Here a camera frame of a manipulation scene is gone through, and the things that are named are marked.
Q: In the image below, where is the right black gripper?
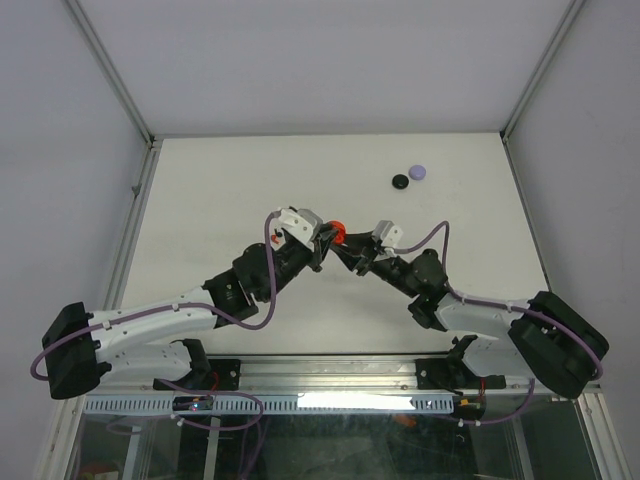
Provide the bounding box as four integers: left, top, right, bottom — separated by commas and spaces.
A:
331, 229, 420, 299

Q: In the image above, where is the red earbud charging case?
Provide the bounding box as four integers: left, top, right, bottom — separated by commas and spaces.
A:
329, 220, 346, 245

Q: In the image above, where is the black earbud charging case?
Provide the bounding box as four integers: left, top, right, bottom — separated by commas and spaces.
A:
391, 174, 410, 190

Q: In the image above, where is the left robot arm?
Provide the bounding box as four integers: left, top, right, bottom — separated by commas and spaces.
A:
30, 218, 342, 400

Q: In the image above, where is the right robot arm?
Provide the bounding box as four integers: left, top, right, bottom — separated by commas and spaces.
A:
332, 232, 609, 399

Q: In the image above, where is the purple earbud charging case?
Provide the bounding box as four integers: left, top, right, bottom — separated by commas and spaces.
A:
408, 164, 427, 181

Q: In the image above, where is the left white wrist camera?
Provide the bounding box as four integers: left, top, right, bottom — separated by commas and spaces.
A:
275, 207, 324, 251

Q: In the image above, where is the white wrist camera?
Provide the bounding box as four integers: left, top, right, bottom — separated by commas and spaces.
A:
275, 207, 324, 251
372, 220, 404, 251

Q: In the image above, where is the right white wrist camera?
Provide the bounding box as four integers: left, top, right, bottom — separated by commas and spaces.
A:
372, 220, 404, 251

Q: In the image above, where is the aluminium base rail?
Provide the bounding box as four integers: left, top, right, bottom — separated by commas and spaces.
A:
64, 352, 599, 399

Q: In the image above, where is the slotted cable duct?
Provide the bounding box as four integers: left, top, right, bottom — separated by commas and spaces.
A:
84, 392, 454, 416

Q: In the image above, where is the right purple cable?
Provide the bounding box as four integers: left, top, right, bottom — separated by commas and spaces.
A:
394, 220, 604, 426

